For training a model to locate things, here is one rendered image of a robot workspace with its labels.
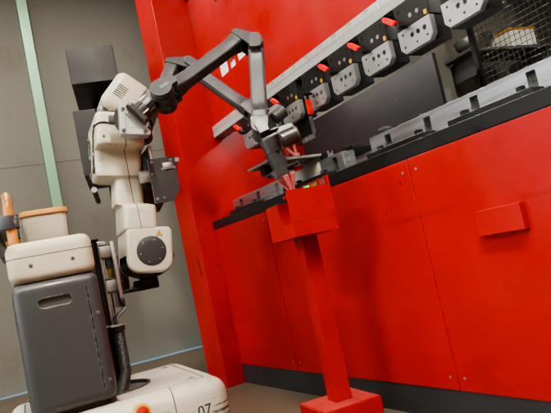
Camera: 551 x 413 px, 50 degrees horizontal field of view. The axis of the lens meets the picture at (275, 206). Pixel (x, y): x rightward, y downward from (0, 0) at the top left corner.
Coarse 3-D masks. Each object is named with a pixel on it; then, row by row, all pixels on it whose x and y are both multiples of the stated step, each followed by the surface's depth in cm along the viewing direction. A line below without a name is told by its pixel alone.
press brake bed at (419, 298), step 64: (512, 128) 151; (384, 192) 197; (448, 192) 173; (512, 192) 154; (256, 256) 283; (384, 256) 202; (448, 256) 176; (512, 256) 156; (256, 320) 292; (384, 320) 206; (448, 320) 180; (512, 320) 159; (320, 384) 249; (384, 384) 212; (448, 384) 184; (512, 384) 162
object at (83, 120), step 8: (80, 112) 316; (88, 112) 317; (80, 120) 315; (88, 120) 316; (80, 128) 315; (88, 128) 316; (80, 136) 314; (88, 136) 315; (80, 144) 314; (88, 144) 314; (80, 152) 313; (88, 152) 314; (88, 160) 313; (88, 168) 313; (88, 176) 314; (88, 184) 337; (96, 184) 342
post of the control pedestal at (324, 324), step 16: (304, 240) 193; (304, 256) 192; (320, 256) 194; (304, 272) 194; (320, 272) 193; (320, 288) 192; (320, 304) 191; (320, 320) 190; (320, 336) 191; (336, 336) 192; (320, 352) 193; (336, 352) 191; (336, 368) 190; (336, 384) 189; (336, 400) 188
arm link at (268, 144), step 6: (276, 132) 192; (264, 138) 191; (270, 138) 189; (276, 138) 191; (264, 144) 189; (270, 144) 189; (276, 144) 189; (282, 144) 191; (264, 150) 190; (270, 150) 189; (276, 150) 189
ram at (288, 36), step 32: (192, 0) 331; (224, 0) 298; (256, 0) 272; (288, 0) 249; (320, 0) 231; (352, 0) 214; (224, 32) 303; (288, 32) 253; (320, 32) 233; (352, 32) 217; (288, 64) 256; (224, 128) 318
